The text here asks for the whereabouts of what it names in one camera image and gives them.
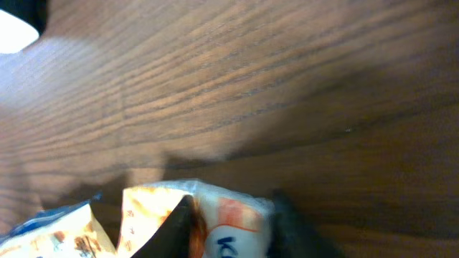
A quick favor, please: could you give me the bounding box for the small orange snack packet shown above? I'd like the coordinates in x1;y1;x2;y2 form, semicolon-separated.
1;180;274;257

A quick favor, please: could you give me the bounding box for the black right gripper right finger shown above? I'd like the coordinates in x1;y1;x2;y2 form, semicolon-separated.
268;190;344;258

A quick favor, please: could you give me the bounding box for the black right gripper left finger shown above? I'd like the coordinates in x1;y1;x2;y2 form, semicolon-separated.
132;195;194;258

